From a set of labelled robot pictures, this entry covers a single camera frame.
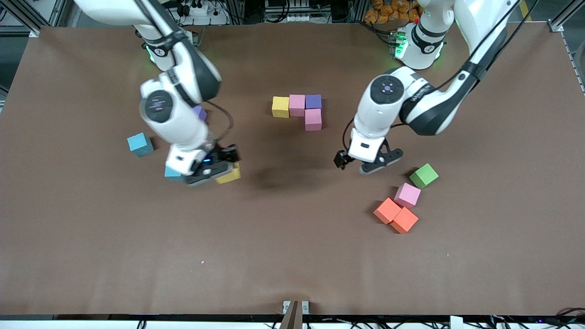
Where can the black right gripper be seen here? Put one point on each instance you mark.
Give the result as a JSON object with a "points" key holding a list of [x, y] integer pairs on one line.
{"points": [[227, 154]]}

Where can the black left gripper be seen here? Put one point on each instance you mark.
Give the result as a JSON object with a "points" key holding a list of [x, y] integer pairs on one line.
{"points": [[341, 159]]}

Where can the yellow foam cube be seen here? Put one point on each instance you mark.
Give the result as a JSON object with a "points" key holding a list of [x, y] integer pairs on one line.
{"points": [[232, 174], [280, 107]]}

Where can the orange foam cube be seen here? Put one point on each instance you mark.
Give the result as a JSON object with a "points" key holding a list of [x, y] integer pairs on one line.
{"points": [[387, 210], [405, 221]]}

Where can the pink foam cube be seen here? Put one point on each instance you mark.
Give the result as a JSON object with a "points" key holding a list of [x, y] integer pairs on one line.
{"points": [[297, 105], [407, 195], [313, 120]]}

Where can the cyan foam cube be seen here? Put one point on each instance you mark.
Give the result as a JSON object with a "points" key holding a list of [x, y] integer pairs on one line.
{"points": [[138, 144], [171, 175]]}

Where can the purple foam cube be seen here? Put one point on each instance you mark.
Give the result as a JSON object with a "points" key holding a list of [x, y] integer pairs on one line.
{"points": [[313, 101], [201, 112]]}

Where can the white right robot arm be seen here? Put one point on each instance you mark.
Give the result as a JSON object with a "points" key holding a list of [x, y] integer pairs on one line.
{"points": [[183, 128]]}

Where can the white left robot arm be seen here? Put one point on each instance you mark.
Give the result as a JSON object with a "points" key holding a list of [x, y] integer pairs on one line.
{"points": [[379, 114]]}

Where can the green foam cube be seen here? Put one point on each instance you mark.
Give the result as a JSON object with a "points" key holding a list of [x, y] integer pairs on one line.
{"points": [[423, 176]]}

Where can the white power strip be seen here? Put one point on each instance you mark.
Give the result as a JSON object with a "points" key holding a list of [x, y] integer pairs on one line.
{"points": [[201, 10]]}

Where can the pile of orange objects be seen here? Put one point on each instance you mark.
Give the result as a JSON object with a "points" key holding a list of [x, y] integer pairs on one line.
{"points": [[386, 10]]}

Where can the small metal bracket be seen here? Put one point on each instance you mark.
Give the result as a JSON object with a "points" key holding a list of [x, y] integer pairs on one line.
{"points": [[286, 305]]}

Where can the brown wooden post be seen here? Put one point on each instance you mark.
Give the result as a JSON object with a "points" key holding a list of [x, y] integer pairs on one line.
{"points": [[292, 320]]}

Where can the metal table side rail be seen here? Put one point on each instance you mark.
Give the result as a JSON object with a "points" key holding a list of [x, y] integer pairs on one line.
{"points": [[577, 68]]}

